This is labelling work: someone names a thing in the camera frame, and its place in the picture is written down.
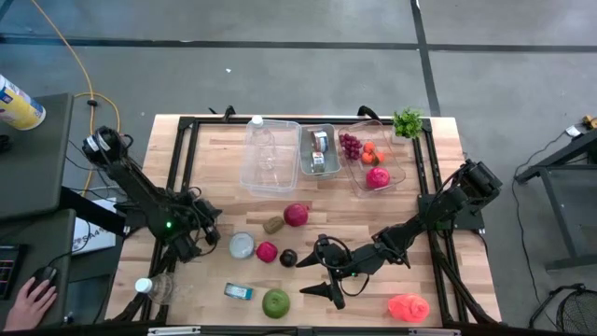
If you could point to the dark grey side table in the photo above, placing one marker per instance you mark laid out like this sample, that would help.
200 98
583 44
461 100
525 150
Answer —
32 163

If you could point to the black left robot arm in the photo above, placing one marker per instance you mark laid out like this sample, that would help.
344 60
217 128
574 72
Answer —
135 186

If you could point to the white power adapter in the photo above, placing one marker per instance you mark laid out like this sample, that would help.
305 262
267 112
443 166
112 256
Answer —
573 131

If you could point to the clear plastic fruit tray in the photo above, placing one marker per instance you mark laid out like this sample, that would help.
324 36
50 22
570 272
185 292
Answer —
354 183

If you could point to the brown-green kiwi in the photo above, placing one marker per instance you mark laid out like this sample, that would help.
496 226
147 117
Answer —
273 225

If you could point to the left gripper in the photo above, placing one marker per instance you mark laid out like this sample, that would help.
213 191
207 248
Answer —
198 224

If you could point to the red grape bunch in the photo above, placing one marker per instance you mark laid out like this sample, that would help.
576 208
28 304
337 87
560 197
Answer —
351 146

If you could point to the large clear plastic bin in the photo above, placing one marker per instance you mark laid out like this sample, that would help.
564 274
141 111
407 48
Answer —
291 154

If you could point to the pink-red round fruit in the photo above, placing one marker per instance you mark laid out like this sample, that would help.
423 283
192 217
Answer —
378 177

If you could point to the black computer mouse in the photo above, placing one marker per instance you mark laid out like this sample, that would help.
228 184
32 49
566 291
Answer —
45 273

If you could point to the bright red fruit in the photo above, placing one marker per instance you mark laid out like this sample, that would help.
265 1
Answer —
267 252

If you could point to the small orange fruit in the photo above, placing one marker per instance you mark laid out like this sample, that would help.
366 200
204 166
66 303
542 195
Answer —
369 147
380 157
368 158

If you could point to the yellow and white canister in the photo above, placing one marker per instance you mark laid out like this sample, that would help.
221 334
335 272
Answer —
21 109

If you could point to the silver-lidded tin can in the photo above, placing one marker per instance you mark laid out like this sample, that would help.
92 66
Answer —
241 245

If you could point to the black mesh fan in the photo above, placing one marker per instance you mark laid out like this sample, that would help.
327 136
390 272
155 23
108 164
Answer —
580 312

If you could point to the small yellow-brown object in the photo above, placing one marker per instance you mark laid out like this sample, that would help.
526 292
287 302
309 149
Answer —
590 122

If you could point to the black metal stand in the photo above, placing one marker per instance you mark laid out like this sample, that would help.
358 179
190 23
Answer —
566 224

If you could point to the clear plastic water bottle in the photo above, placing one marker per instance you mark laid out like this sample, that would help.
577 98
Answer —
263 144
161 289

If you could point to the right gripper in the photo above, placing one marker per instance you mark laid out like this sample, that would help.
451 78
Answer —
354 263

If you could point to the dark grey lower desk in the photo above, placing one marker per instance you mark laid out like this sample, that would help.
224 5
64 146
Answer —
46 233

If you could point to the black keyboard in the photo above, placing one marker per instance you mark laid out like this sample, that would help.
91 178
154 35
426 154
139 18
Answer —
7 270

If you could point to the white printed paper sign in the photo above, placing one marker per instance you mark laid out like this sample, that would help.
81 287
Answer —
93 235

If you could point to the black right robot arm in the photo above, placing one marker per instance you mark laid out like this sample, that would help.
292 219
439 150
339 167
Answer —
443 205

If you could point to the black plum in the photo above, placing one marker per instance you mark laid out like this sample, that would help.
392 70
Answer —
288 257

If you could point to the person's hand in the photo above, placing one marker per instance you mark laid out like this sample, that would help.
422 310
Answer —
30 305

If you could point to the black frame clamp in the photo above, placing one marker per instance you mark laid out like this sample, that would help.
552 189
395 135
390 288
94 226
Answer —
368 112
229 113

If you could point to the small grey plastic bin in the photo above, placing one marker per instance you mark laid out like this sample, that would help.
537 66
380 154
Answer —
304 161

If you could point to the orange plastic bottle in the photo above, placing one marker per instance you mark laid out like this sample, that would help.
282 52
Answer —
408 308

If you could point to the green apple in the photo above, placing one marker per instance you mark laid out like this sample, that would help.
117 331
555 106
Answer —
275 303

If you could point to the black support beam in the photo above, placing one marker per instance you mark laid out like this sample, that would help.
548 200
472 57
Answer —
88 207

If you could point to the dark red apple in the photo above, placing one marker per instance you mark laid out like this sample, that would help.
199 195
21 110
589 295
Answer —
296 214

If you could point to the small green potted plant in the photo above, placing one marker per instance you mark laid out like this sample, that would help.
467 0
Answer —
407 123

